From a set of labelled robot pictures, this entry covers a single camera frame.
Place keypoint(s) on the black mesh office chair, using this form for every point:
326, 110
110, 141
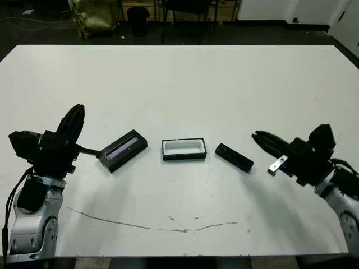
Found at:
188, 5

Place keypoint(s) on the black bar-shaped camera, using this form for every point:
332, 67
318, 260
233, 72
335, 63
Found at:
234, 157

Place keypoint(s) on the black box with white tray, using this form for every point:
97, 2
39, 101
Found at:
183, 157

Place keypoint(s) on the black box lid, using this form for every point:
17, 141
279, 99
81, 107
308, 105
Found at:
123, 151

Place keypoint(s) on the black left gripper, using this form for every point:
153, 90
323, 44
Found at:
53, 157

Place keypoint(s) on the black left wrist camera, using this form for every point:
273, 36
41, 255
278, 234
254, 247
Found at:
22, 145

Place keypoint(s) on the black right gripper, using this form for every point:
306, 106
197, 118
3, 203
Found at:
305, 165

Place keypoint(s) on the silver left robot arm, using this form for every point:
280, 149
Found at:
28, 224

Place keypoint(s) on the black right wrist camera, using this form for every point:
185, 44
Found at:
322, 137

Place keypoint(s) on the white paper sheet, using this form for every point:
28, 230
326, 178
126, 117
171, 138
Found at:
28, 12

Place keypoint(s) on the yellow-green bag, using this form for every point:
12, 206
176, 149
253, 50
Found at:
95, 19

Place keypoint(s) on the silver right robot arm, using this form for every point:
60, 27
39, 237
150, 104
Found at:
350, 221

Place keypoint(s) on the black trash bin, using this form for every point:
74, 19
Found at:
138, 22

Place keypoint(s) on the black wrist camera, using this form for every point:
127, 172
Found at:
322, 137
22, 145

